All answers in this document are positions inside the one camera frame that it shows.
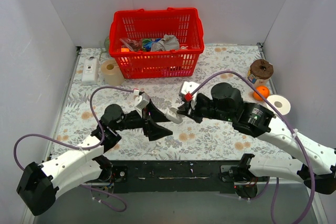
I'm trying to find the white earbud charging case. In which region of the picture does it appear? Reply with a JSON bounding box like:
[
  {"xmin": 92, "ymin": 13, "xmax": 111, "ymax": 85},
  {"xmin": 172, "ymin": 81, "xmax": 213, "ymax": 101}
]
[{"xmin": 165, "ymin": 107, "xmax": 183, "ymax": 124}]

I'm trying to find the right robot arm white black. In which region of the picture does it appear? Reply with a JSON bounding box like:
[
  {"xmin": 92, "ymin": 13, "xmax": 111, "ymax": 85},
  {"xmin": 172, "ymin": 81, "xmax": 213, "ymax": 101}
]
[{"xmin": 177, "ymin": 82, "xmax": 335, "ymax": 195}]

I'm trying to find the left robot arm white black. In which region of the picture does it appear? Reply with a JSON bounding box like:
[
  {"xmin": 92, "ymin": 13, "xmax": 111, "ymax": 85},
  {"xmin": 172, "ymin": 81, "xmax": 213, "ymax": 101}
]
[{"xmin": 16, "ymin": 102, "xmax": 173, "ymax": 216}]

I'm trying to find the floral table cloth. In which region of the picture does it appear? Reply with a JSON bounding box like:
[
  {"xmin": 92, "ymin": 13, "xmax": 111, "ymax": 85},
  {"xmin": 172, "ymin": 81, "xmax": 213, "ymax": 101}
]
[{"xmin": 50, "ymin": 44, "xmax": 290, "ymax": 160}]

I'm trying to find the beige tape roll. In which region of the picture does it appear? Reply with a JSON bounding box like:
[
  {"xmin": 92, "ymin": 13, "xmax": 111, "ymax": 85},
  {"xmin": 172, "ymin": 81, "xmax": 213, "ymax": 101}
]
[{"xmin": 101, "ymin": 59, "xmax": 124, "ymax": 86}]

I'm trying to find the orange fruit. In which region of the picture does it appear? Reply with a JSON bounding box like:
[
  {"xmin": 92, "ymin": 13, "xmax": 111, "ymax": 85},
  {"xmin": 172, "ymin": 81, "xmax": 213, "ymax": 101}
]
[{"xmin": 253, "ymin": 86, "xmax": 270, "ymax": 101}]

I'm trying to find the brown lidded jar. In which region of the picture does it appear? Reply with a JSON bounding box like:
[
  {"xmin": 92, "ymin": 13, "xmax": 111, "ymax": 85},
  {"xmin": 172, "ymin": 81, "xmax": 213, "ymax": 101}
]
[{"xmin": 247, "ymin": 59, "xmax": 274, "ymax": 87}]

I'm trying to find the white toilet paper roll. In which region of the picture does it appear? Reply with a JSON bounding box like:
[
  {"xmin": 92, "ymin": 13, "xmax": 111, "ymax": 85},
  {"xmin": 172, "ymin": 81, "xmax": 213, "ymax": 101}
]
[{"xmin": 267, "ymin": 94, "xmax": 291, "ymax": 115}]

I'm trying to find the crumpled grey bag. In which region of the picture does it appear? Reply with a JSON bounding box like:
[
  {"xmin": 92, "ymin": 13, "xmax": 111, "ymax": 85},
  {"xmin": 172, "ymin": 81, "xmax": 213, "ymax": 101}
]
[{"xmin": 151, "ymin": 35, "xmax": 180, "ymax": 52}]

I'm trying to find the red plastic shopping basket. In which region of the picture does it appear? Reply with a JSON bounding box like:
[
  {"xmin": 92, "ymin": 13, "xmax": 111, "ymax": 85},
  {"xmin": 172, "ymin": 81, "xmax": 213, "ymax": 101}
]
[{"xmin": 109, "ymin": 7, "xmax": 205, "ymax": 79}]

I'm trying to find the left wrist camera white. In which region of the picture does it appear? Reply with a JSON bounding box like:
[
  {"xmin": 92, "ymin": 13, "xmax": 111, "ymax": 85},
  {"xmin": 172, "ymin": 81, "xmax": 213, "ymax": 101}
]
[{"xmin": 133, "ymin": 89, "xmax": 150, "ymax": 117}]

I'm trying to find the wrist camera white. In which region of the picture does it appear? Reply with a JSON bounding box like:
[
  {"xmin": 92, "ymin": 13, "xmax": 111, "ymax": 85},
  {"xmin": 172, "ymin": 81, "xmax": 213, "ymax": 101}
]
[
  {"xmin": 178, "ymin": 81, "xmax": 200, "ymax": 109},
  {"xmin": 133, "ymin": 89, "xmax": 150, "ymax": 117}
]

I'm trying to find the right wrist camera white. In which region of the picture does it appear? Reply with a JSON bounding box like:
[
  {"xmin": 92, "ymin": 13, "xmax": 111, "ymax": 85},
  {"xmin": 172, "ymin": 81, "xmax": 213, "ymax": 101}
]
[{"xmin": 178, "ymin": 81, "xmax": 200, "ymax": 109}]

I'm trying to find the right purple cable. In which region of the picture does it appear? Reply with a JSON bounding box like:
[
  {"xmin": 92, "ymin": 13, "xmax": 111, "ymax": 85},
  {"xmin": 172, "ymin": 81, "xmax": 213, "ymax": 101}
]
[{"xmin": 190, "ymin": 70, "xmax": 316, "ymax": 224}]

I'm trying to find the purple cable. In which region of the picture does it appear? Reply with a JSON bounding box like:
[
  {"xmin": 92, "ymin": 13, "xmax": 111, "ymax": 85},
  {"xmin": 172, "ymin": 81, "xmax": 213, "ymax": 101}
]
[
  {"xmin": 13, "ymin": 86, "xmax": 140, "ymax": 213},
  {"xmin": 190, "ymin": 70, "xmax": 316, "ymax": 224}
]

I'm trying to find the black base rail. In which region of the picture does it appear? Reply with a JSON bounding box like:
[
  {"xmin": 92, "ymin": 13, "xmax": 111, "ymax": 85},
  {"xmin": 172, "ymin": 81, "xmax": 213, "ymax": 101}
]
[{"xmin": 88, "ymin": 160, "xmax": 267, "ymax": 194}]

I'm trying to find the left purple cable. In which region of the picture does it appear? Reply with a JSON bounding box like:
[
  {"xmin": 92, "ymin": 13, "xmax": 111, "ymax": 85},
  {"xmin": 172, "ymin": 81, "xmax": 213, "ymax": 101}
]
[{"xmin": 13, "ymin": 86, "xmax": 140, "ymax": 213}]

